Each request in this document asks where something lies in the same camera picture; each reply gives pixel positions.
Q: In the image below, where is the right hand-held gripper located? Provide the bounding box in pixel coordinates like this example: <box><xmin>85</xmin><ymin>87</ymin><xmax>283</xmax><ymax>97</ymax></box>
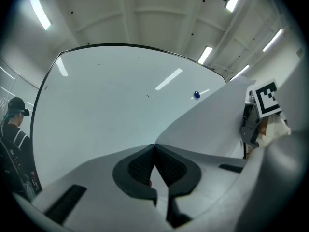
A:
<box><xmin>239</xmin><ymin>79</ymin><xmax>288</xmax><ymax>148</ymax></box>

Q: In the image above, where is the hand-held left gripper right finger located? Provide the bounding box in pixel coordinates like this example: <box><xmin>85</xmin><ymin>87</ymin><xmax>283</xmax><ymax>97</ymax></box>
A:
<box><xmin>154</xmin><ymin>143</ymin><xmax>247</xmax><ymax>229</ymax></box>

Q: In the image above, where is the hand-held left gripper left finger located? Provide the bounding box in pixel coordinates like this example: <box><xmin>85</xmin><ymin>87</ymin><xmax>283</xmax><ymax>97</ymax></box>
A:
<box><xmin>30</xmin><ymin>143</ymin><xmax>175</xmax><ymax>232</ymax></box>

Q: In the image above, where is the person's right hand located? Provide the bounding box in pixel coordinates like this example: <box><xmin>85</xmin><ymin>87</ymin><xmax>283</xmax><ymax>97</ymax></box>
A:
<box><xmin>256</xmin><ymin>114</ymin><xmax>292</xmax><ymax>148</ymax></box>

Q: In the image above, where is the black cap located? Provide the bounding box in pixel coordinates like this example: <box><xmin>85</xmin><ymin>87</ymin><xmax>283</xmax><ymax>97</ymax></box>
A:
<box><xmin>7</xmin><ymin>97</ymin><xmax>26</xmax><ymax>111</ymax></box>

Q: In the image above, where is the black-framed whiteboard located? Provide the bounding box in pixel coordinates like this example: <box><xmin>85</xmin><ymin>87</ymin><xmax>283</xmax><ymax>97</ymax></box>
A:
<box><xmin>29</xmin><ymin>43</ymin><xmax>228</xmax><ymax>193</ymax></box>

